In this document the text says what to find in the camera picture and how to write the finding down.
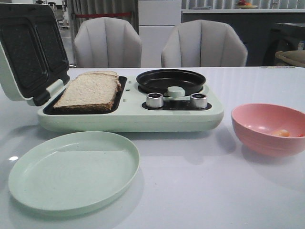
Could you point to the white bread slice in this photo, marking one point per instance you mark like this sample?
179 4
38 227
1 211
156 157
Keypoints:
106 73
89 92

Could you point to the pink plastic bowl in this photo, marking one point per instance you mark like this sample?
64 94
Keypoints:
254 123

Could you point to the mint green sandwich maker lid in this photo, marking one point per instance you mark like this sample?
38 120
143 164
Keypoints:
33 61

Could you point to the orange cooked shrimp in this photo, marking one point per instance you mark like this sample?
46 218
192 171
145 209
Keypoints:
281 133

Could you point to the mint green breakfast maker base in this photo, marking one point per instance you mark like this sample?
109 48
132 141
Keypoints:
131 116

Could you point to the left silver control knob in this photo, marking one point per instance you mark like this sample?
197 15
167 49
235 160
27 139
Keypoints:
154 100

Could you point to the silver control knob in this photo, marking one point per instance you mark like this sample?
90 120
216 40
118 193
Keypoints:
154 100
198 101

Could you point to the black round frying pan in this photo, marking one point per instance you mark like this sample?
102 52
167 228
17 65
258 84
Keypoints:
161 79

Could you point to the right silver control knob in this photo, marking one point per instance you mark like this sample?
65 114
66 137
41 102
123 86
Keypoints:
198 101

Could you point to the right grey upholstered chair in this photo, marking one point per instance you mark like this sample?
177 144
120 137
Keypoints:
203 43

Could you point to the grey upholstered chair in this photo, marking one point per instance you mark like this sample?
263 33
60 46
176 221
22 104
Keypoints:
203 43
107 43

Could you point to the left grey upholstered chair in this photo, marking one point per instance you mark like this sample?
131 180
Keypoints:
107 43

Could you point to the white cabinet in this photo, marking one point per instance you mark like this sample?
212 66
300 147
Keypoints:
156 20

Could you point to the mint green divided plate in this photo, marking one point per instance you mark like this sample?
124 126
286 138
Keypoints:
74 174

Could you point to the red barrier belt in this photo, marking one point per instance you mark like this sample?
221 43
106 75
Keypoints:
123 14

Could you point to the fruit plate on counter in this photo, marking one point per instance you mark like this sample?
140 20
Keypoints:
243 4

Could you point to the beige cushion at right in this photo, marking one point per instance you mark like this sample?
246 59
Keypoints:
292 58

